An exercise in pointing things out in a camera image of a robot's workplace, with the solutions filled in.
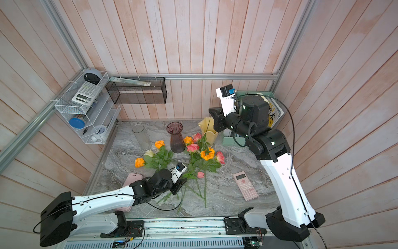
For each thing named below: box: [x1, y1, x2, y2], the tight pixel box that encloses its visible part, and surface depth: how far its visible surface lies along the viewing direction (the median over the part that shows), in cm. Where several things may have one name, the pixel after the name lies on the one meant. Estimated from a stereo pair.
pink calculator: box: [232, 170, 260, 202], surface depth 87 cm
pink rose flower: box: [186, 143, 200, 152], surface depth 97 cm
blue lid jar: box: [68, 117, 85, 129], surface depth 79 cm
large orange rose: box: [134, 157, 145, 169], surface depth 95 cm
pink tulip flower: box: [186, 171, 205, 180], surface depth 92 cm
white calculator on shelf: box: [71, 81, 102, 106], surface depth 79 cm
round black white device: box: [83, 68, 103, 86], surface depth 83 cm
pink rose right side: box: [216, 150, 226, 165], surface depth 97 cm
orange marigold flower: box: [200, 147, 216, 161], surface depth 78 cm
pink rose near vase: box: [193, 132, 202, 142], surface depth 106 cm
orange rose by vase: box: [182, 135, 194, 145], surface depth 106 cm
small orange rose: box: [154, 140, 166, 149], surface depth 103 cm
